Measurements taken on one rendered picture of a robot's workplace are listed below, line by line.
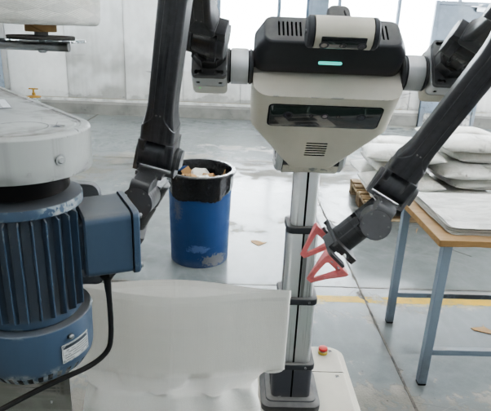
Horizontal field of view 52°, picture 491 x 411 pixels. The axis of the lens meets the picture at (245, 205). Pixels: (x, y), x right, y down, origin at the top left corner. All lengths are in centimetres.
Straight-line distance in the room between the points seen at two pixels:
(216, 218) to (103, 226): 262
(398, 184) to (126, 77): 834
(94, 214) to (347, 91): 81
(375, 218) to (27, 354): 61
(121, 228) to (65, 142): 14
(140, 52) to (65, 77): 139
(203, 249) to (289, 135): 204
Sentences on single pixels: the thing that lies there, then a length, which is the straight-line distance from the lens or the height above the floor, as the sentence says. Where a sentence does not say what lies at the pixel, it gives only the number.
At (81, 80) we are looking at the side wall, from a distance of 937.
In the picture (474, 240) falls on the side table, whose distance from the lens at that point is 228.
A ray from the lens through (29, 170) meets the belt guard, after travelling 59.
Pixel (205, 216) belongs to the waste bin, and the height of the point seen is 38.
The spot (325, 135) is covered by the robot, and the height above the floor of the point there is 127.
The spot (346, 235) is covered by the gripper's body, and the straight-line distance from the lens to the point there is 102.
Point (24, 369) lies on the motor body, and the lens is 72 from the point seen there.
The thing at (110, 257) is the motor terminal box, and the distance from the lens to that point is 68.
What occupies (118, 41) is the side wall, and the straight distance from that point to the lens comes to 915.
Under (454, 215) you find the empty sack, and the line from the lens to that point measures 243.
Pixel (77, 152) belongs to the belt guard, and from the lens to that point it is 62.
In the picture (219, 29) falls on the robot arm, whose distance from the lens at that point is 111.
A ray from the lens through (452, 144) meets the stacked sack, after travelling 447.
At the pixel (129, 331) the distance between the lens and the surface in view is 110.
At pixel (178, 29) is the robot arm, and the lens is 84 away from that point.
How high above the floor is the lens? 154
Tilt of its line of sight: 20 degrees down
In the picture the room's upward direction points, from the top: 2 degrees clockwise
